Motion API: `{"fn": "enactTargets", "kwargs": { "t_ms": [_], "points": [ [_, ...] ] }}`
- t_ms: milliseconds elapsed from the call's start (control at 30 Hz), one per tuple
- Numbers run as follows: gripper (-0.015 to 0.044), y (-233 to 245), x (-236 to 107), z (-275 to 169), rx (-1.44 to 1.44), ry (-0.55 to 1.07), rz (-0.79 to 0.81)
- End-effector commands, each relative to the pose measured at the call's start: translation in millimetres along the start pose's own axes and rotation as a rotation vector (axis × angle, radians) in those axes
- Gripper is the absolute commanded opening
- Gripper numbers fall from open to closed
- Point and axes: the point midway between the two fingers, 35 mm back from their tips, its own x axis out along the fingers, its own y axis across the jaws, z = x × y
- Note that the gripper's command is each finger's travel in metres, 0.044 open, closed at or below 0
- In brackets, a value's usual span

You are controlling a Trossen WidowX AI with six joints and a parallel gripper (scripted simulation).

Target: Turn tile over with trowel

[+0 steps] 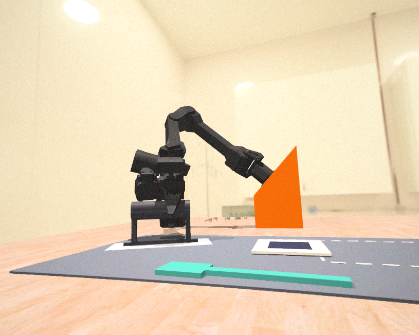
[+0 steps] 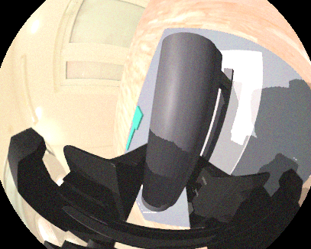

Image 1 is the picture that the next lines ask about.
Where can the teal flat bar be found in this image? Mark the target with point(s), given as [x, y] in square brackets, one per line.
[195, 270]

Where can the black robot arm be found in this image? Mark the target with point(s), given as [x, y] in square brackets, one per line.
[187, 119]

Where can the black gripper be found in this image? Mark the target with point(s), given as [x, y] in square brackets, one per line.
[172, 188]

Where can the white tile with dark blue top patch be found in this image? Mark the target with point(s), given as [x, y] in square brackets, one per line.
[290, 247]

